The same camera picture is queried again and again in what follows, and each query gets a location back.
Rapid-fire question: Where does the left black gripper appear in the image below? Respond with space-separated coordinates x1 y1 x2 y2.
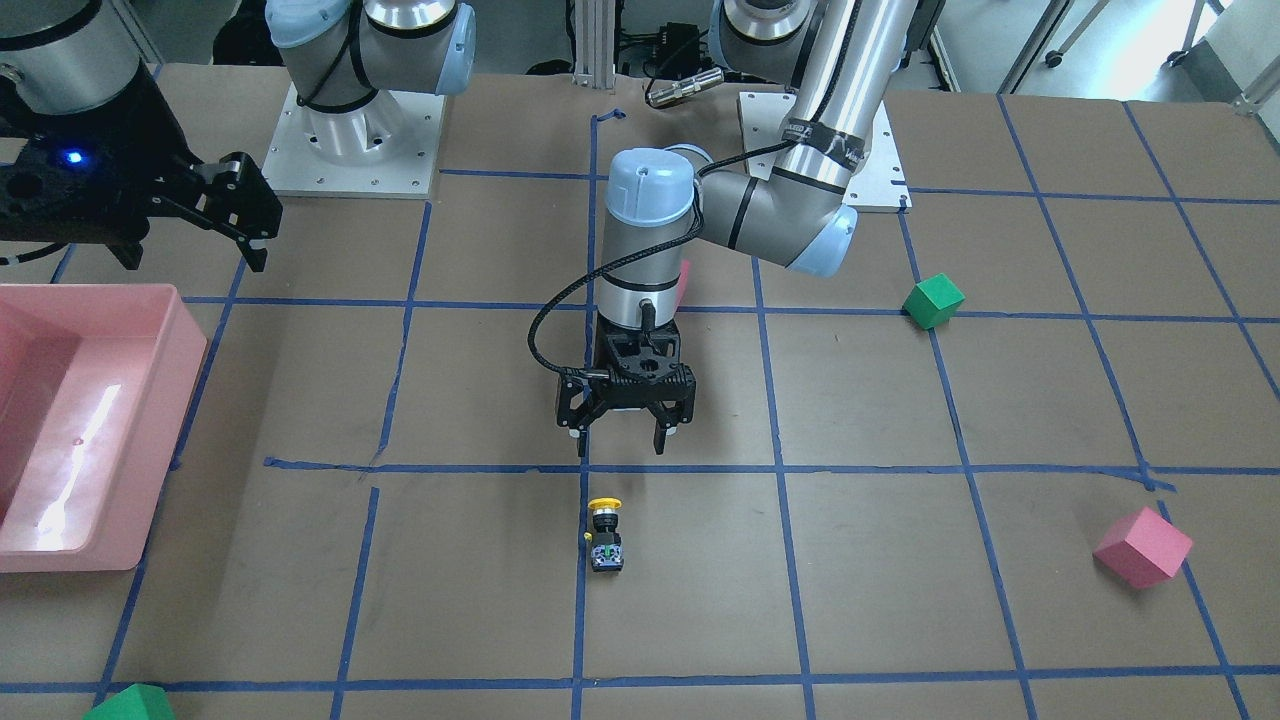
556 320 696 459

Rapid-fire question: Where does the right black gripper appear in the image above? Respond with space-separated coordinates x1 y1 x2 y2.
1 65 283 273

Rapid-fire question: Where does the yellow push button switch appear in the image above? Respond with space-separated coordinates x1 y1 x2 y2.
584 497 625 571

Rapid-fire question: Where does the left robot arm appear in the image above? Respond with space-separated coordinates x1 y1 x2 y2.
547 1 916 454

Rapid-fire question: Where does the green cube near left arm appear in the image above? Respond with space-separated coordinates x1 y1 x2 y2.
902 273 966 331

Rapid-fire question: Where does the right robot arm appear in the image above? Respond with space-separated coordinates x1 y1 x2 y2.
3 1 476 272

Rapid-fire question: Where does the pink cube centre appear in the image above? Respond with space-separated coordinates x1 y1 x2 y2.
675 259 691 311

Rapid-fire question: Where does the pink cube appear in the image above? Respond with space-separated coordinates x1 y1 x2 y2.
675 259 691 311
1093 507 1194 589

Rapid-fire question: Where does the pink plastic bin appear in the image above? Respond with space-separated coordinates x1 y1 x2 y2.
1 284 207 573

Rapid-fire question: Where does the green cube near bin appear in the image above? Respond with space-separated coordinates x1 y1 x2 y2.
83 683 177 720

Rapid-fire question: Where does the pink cube far side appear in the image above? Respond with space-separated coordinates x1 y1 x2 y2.
1093 507 1194 589

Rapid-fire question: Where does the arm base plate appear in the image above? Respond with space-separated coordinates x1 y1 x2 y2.
739 91 913 213
262 87 445 200

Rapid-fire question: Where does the aluminium frame post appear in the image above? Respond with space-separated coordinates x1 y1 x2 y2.
570 0 618 92

